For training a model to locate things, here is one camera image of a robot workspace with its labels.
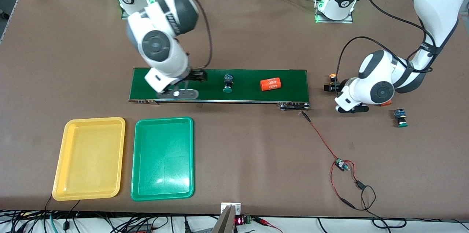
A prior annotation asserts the green plastic tray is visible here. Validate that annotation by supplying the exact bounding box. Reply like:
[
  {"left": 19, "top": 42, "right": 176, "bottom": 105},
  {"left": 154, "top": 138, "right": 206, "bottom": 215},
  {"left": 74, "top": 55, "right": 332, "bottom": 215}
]
[{"left": 130, "top": 116, "right": 195, "bottom": 201}]

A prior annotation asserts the green conveyor belt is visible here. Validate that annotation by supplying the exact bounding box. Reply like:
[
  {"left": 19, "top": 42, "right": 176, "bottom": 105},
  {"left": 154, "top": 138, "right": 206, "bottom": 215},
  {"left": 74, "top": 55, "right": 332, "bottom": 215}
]
[{"left": 128, "top": 67, "right": 311, "bottom": 111}]

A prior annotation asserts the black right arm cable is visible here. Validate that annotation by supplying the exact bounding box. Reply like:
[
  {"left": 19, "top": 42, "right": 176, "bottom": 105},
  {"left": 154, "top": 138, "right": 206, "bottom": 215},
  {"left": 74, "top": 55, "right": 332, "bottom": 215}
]
[{"left": 161, "top": 0, "right": 214, "bottom": 78}]

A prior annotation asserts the green mushroom push button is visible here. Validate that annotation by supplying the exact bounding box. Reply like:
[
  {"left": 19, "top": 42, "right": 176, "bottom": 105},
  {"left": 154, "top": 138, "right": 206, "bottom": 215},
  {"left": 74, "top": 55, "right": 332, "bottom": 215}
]
[
  {"left": 222, "top": 74, "right": 235, "bottom": 94},
  {"left": 394, "top": 108, "right": 409, "bottom": 128}
]

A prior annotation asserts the red clip test lead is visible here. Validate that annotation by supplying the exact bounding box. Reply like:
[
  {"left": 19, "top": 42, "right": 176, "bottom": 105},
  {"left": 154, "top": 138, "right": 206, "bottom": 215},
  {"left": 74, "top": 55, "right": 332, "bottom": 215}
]
[{"left": 253, "top": 217, "right": 283, "bottom": 233}]

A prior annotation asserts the yellow plastic tray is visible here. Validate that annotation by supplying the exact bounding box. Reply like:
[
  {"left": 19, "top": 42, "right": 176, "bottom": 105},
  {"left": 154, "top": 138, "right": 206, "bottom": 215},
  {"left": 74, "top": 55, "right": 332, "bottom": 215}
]
[{"left": 52, "top": 117, "right": 126, "bottom": 201}]

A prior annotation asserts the yellow mushroom push button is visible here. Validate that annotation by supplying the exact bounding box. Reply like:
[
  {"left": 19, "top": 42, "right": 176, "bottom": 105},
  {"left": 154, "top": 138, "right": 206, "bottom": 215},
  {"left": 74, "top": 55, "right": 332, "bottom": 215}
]
[{"left": 329, "top": 74, "right": 342, "bottom": 92}]

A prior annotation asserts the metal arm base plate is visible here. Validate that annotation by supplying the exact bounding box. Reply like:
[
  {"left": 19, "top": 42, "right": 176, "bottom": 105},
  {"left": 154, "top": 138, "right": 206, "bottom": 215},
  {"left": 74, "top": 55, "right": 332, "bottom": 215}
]
[{"left": 315, "top": 0, "right": 354, "bottom": 24}]

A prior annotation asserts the red black power cable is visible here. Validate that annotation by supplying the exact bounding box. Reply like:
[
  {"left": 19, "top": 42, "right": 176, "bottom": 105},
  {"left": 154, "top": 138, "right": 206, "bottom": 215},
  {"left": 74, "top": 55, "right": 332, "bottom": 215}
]
[{"left": 301, "top": 111, "right": 407, "bottom": 229}]

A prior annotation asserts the silver metal camera bracket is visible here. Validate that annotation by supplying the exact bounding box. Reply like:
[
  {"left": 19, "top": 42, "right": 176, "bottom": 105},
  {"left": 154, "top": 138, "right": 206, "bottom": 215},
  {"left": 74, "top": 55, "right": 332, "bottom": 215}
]
[{"left": 212, "top": 202, "right": 241, "bottom": 233}]

